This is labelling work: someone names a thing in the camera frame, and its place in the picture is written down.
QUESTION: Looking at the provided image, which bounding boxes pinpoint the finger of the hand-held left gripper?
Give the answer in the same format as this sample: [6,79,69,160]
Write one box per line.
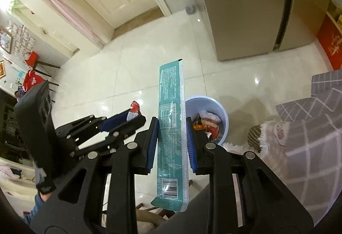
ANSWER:
[69,115,147,159]
[55,110,132,142]

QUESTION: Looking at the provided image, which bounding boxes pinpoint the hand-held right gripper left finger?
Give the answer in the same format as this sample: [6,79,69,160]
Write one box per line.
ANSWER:
[32,117,161,234]

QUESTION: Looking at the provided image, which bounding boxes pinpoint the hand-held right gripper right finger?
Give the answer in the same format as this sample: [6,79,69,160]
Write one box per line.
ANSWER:
[186,117,314,234]

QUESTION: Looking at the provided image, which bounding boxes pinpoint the long teal snack wrapper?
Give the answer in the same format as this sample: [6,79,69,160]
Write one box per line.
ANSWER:
[150,58,191,213]

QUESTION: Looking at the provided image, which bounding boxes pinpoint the red white snack wrapper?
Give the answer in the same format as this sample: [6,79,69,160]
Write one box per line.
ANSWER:
[125,101,143,121]

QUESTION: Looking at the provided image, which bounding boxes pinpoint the light blue trash bin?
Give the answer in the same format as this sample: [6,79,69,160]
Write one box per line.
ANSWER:
[184,97,230,147]

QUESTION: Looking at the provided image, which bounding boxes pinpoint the pile of snack wrappers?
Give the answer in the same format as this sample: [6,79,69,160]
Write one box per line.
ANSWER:
[193,110,223,142]

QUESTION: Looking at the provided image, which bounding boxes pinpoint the dark wooden cabinet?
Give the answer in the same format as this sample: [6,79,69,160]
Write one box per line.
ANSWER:
[0,88,30,163]

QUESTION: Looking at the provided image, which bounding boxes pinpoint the large red bag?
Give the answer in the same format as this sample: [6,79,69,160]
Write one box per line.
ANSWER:
[22,69,49,92]

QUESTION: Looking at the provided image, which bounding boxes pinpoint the dark wooden chair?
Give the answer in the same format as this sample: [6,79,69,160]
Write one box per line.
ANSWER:
[34,59,61,103]

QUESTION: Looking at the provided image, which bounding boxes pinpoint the small red bag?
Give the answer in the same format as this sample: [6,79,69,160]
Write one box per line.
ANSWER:
[24,51,38,67]

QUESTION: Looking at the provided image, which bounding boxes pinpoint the brown knitted cloth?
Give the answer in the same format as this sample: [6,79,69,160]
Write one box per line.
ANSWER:
[247,124,268,154]

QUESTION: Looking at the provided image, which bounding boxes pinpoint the wooden stool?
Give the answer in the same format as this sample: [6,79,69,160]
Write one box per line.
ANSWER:
[136,201,173,225]

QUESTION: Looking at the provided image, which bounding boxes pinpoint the fluffy white cloth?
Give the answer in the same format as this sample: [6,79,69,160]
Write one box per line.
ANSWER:
[222,120,290,155]

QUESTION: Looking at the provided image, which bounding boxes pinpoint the pink curtain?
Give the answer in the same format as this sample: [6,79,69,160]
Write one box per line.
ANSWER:
[17,0,108,49]

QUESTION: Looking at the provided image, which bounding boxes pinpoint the grey plaid blanket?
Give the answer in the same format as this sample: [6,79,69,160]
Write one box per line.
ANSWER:
[275,70,342,225]

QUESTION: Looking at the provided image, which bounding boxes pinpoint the beige two-door refrigerator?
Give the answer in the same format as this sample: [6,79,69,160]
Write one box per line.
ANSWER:
[186,0,332,63]

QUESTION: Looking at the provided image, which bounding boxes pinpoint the red cardboard box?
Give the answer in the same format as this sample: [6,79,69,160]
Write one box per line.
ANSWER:
[317,0,342,71]

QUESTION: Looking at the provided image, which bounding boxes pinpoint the sheets of wall stickers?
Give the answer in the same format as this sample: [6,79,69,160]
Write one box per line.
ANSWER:
[5,19,37,56]

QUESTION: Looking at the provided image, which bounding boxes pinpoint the framed wall picture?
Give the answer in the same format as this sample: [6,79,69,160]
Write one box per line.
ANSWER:
[0,25,14,54]

